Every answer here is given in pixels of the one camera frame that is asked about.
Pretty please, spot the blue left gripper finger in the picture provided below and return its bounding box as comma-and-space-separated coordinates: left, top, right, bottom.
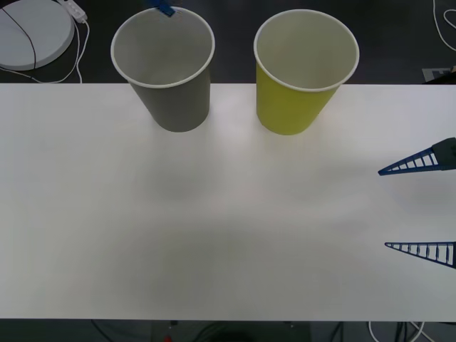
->
147, 0, 177, 19

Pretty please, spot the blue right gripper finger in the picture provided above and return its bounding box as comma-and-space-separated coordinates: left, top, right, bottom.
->
384, 241, 456, 269
378, 137, 456, 177

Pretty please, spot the white power strip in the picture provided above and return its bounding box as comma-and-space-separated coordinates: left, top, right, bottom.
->
58, 0, 88, 23

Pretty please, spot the grey plastic waste bin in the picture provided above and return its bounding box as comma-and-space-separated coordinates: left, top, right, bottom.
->
110, 8, 217, 133

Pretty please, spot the yellow-green plastic waste bin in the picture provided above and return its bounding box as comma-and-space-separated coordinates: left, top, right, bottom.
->
253, 9, 361, 136

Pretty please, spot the white power strip cable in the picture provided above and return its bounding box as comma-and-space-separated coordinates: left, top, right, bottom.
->
0, 19, 90, 85

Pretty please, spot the white floor cable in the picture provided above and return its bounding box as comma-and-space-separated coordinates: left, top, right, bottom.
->
368, 320, 434, 342

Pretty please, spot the round pale grey base plate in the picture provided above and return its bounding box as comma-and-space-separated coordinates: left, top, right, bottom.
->
0, 0, 76, 72

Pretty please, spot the looped white cable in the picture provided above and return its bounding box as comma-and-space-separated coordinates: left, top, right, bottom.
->
432, 0, 456, 54

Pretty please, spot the thin black cable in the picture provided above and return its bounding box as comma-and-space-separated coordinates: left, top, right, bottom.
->
0, 6, 38, 69

